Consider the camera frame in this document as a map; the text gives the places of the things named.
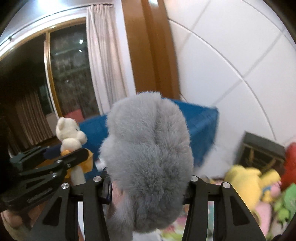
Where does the pink plush toy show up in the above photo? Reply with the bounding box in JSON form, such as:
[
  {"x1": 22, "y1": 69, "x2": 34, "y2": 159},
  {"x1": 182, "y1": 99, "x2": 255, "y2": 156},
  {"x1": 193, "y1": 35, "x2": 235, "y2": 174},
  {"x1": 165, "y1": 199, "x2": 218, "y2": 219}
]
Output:
[{"x1": 254, "y1": 184, "x2": 281, "y2": 234}]

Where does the wooden door frame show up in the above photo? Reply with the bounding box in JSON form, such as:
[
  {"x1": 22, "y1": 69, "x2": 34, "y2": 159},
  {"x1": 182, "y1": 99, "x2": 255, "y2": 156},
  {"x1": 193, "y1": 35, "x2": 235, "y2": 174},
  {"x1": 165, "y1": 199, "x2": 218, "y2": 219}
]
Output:
[{"x1": 121, "y1": 0, "x2": 181, "y2": 100}]

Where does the curtain rail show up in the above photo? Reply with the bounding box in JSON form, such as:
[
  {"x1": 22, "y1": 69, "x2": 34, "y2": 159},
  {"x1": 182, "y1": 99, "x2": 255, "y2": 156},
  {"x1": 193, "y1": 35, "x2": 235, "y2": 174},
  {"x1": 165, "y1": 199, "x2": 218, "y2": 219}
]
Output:
[{"x1": 0, "y1": 2, "x2": 114, "y2": 44}]

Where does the brown striped curtain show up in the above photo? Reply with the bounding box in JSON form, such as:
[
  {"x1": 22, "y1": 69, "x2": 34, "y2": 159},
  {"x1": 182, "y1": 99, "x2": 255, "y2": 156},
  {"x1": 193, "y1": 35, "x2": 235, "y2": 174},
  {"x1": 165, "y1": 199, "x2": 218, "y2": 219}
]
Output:
[{"x1": 7, "y1": 90, "x2": 53, "y2": 149}]

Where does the dark window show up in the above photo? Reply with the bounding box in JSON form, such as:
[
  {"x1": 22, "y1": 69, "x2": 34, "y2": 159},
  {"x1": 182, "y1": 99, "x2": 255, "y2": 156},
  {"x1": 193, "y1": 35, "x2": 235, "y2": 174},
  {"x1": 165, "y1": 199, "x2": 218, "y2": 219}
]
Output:
[{"x1": 44, "y1": 23, "x2": 100, "y2": 118}]

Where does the green and white plush toy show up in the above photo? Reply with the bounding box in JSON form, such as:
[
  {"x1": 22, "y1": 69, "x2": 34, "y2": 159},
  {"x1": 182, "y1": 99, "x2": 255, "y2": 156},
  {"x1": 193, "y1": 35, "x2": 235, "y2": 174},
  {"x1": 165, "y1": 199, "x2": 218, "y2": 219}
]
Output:
[{"x1": 274, "y1": 183, "x2": 296, "y2": 223}]

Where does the blue plastic crate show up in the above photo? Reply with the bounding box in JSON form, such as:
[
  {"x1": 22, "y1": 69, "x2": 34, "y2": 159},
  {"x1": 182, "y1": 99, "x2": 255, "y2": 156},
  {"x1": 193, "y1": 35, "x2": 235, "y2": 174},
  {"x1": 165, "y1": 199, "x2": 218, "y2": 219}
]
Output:
[{"x1": 79, "y1": 97, "x2": 219, "y2": 167}]

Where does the dark framed box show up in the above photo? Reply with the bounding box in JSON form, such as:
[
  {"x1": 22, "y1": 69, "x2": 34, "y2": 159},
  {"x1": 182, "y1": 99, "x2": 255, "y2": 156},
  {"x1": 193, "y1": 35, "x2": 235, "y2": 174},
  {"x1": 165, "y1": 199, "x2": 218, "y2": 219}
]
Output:
[{"x1": 235, "y1": 131, "x2": 286, "y2": 173}]

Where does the person's left hand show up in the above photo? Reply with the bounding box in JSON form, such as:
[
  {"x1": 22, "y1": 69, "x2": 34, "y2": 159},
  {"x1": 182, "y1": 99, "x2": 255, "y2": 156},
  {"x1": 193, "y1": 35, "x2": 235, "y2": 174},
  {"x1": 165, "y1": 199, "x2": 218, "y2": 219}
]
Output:
[{"x1": 1, "y1": 202, "x2": 44, "y2": 239}]

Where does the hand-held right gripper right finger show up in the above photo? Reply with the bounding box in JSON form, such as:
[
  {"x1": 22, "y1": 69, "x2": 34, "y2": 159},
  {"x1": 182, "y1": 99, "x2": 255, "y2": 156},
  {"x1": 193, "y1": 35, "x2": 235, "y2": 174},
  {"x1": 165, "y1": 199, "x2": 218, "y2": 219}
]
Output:
[{"x1": 181, "y1": 176, "x2": 266, "y2": 241}]

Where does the grey furry plush toy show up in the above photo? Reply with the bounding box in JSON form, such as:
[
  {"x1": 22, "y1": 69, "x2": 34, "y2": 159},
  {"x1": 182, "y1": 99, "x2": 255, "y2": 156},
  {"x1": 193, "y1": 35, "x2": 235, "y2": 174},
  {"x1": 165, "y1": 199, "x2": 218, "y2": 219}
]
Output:
[{"x1": 98, "y1": 91, "x2": 195, "y2": 241}]

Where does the white teddy bear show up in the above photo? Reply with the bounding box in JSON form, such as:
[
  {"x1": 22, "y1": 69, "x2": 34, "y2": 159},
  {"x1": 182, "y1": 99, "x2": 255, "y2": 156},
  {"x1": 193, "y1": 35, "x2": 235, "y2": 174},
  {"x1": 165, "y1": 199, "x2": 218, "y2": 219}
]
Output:
[{"x1": 55, "y1": 117, "x2": 94, "y2": 186}]

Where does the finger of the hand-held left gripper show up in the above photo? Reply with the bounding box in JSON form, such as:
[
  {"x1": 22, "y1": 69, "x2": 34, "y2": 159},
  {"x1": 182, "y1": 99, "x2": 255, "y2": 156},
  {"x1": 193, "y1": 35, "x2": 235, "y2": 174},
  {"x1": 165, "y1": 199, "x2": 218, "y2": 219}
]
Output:
[
  {"x1": 20, "y1": 148, "x2": 89, "y2": 179},
  {"x1": 9, "y1": 146, "x2": 50, "y2": 164}
]

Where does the white curtain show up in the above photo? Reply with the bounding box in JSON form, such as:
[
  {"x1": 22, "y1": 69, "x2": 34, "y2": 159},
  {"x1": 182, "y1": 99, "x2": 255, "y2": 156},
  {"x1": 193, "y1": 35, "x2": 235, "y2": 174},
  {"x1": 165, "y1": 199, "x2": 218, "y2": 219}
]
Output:
[{"x1": 86, "y1": 3, "x2": 129, "y2": 115}]

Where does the red handbag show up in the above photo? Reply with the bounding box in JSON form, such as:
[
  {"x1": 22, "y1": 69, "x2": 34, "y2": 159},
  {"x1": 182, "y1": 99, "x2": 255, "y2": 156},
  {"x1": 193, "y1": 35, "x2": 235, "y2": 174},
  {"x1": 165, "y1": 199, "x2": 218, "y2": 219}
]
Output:
[{"x1": 283, "y1": 142, "x2": 296, "y2": 184}]

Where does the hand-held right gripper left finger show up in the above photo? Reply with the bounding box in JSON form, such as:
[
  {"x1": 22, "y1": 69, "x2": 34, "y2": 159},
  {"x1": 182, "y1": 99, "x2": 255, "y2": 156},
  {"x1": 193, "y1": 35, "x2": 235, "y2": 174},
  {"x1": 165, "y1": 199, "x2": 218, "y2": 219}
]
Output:
[{"x1": 27, "y1": 176, "x2": 114, "y2": 241}]

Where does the yellow plush toy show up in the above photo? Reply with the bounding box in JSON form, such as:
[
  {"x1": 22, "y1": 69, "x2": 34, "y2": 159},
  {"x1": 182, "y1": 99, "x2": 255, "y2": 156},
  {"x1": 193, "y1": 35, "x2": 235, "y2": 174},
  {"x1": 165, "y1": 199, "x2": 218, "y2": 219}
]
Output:
[{"x1": 223, "y1": 165, "x2": 281, "y2": 212}]

